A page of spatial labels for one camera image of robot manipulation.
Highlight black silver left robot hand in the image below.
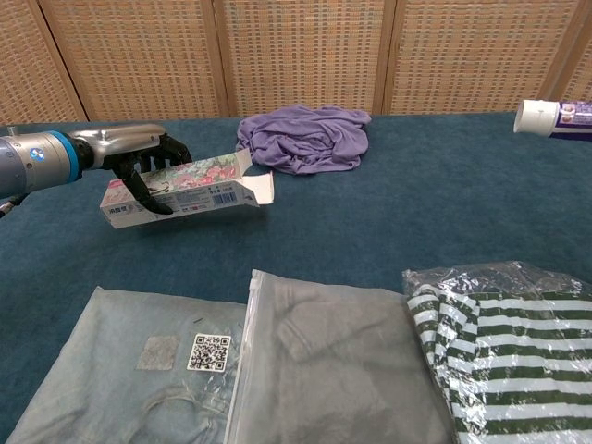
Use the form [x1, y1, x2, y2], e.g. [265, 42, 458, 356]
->
[76, 123, 193, 216]

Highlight floral toothpaste carton box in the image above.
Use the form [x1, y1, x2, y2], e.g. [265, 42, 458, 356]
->
[100, 151, 275, 231]

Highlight white purple toothpaste tube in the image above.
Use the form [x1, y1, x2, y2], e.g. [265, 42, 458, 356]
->
[512, 99, 592, 140]

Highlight crumpled purple cloth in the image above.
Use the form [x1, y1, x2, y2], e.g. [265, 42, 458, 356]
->
[236, 105, 373, 176]

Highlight woven wooden folding screen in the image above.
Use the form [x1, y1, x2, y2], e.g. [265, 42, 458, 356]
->
[0, 0, 592, 127]

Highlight bagged blue jeans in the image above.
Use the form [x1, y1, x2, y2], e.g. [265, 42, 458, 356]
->
[4, 285, 254, 444]

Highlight teal carpet table mat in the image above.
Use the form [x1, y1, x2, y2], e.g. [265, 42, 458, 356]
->
[0, 110, 592, 444]

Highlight bagged grey garment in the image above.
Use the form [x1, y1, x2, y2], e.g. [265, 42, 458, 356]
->
[225, 267, 458, 444]

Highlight bagged green striped shirt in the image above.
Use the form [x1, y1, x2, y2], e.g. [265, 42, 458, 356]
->
[401, 260, 592, 444]

